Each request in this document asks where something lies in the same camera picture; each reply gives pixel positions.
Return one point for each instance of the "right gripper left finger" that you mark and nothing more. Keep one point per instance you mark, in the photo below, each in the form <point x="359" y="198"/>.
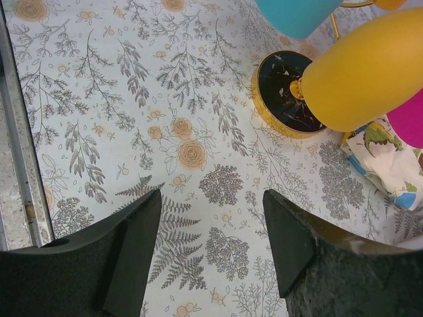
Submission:
<point x="101" y="270"/>

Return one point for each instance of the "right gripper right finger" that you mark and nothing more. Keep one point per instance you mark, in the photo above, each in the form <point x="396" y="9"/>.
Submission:
<point x="324" y="270"/>

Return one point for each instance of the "gold wine glass rack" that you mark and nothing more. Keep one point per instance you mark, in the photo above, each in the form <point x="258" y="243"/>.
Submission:
<point x="276" y="90"/>

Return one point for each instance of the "yellow wine glass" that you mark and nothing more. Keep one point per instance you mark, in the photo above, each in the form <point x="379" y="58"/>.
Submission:
<point x="389" y="5"/>
<point x="367" y="73"/>

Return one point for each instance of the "teal wine glass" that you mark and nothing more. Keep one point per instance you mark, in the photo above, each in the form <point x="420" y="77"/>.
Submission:
<point x="297" y="19"/>

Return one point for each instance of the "dinosaur print cloth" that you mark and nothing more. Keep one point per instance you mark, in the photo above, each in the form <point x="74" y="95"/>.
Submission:
<point x="394" y="167"/>

